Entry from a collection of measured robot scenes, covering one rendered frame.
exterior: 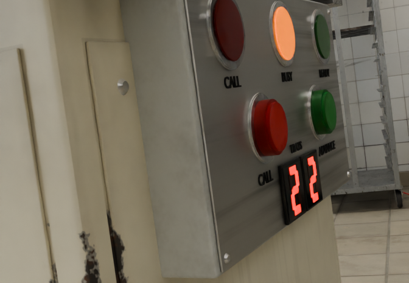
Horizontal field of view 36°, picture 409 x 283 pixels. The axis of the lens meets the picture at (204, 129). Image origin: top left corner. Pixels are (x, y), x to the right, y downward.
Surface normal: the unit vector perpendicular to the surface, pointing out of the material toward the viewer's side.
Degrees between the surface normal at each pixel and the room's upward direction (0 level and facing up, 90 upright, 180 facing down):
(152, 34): 90
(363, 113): 90
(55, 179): 90
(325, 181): 90
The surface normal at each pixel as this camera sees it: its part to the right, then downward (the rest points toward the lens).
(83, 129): 0.88, -0.10
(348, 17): -0.29, 0.09
